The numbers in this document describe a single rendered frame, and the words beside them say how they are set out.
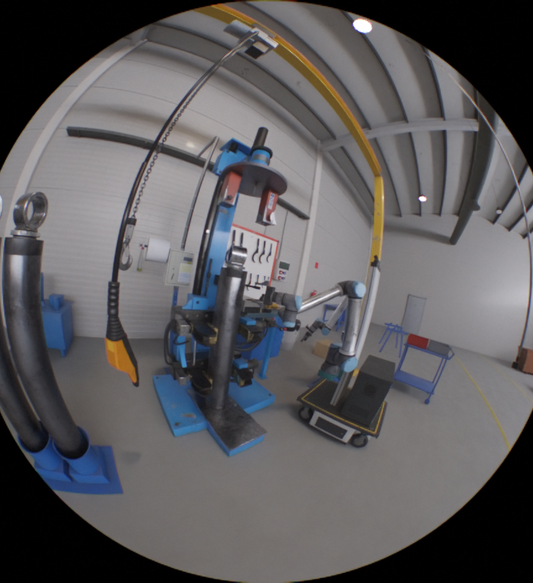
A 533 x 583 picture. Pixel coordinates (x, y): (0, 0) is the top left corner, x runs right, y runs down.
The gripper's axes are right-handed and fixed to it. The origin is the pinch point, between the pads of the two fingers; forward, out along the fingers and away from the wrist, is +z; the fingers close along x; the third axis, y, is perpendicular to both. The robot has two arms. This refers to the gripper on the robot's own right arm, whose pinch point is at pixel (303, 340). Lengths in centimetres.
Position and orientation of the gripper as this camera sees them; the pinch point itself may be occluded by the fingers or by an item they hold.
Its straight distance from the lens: 230.9
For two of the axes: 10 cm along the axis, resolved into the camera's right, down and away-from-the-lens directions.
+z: -5.6, 8.0, 2.0
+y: 6.5, 5.8, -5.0
